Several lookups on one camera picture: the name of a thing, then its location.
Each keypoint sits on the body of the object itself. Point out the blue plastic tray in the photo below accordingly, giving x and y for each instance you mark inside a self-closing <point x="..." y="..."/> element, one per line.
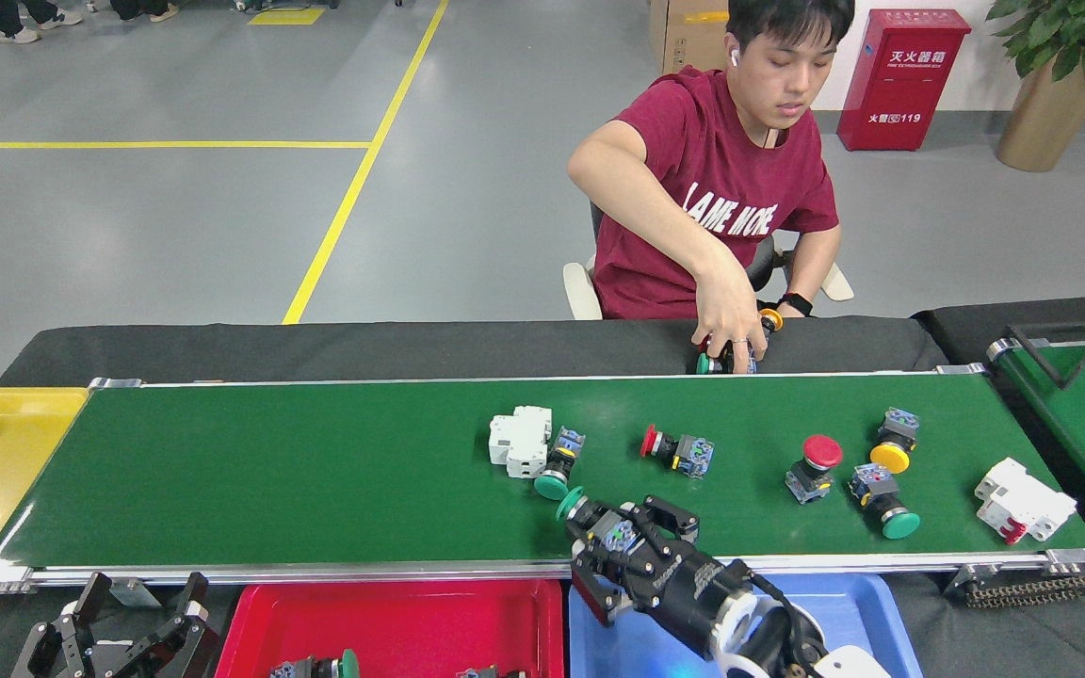
<point x="872" y="607"/>

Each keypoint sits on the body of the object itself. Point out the large black table cloth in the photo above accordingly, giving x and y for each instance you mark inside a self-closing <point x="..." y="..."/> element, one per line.
<point x="411" y="348"/>

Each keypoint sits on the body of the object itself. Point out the red mushroom button switch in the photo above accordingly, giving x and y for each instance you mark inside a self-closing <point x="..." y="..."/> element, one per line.
<point x="822" y="450"/>
<point x="693" y="455"/>

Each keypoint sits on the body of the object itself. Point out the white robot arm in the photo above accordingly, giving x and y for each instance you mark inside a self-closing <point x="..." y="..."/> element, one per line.
<point x="849" y="667"/>

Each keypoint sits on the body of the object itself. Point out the small black table cloth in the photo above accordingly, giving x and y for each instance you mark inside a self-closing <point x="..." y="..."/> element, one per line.
<point x="957" y="325"/>

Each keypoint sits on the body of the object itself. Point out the yellow plastic tray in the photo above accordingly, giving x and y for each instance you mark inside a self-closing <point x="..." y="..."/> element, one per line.
<point x="6" y="490"/>

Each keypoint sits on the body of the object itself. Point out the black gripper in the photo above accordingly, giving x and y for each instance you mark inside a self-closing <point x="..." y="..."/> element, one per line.
<point x="684" y="598"/>

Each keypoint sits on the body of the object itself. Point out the grey office chair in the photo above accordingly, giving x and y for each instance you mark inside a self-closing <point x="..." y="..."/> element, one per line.
<point x="582" y="292"/>

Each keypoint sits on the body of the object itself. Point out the red plastic tray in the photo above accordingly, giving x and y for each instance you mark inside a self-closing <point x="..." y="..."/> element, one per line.
<point x="411" y="626"/>

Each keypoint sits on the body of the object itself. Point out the gold plant pot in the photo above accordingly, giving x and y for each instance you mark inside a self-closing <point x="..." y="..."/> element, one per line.
<point x="1046" y="127"/>

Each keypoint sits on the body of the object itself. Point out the brown cardboard box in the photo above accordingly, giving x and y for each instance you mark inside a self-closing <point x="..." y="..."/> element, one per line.
<point x="688" y="38"/>

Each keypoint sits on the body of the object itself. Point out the person's right hand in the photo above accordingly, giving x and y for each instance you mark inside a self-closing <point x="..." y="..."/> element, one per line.
<point x="731" y="315"/>

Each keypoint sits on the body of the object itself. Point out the person's right forearm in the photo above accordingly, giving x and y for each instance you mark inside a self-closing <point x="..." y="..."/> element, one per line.
<point x="646" y="217"/>

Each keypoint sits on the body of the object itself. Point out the red fire extinguisher box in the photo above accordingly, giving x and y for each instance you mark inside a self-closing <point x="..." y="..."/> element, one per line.
<point x="900" y="94"/>

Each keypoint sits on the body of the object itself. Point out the person's left forearm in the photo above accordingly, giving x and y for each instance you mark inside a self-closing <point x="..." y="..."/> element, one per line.
<point x="811" y="264"/>

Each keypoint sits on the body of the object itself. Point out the long green conveyor belt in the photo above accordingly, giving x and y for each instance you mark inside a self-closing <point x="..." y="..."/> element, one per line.
<point x="269" y="471"/>

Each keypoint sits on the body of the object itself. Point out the green leafy plant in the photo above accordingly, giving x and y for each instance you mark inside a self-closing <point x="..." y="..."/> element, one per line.
<point x="1079" y="33"/>

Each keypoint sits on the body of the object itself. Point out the person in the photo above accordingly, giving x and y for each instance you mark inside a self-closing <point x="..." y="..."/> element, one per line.
<point x="20" y="36"/>
<point x="164" y="12"/>
<point x="769" y="169"/>

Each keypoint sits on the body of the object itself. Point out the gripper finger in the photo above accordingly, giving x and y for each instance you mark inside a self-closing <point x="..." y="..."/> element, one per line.
<point x="185" y="650"/>
<point x="57" y="654"/>

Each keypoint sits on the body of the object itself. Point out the white circuit breaker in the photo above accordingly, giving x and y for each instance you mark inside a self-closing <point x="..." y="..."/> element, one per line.
<point x="519" y="441"/>
<point x="1023" y="499"/>

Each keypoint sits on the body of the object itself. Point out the black wrist watch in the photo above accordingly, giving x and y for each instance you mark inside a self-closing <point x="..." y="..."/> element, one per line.
<point x="795" y="305"/>

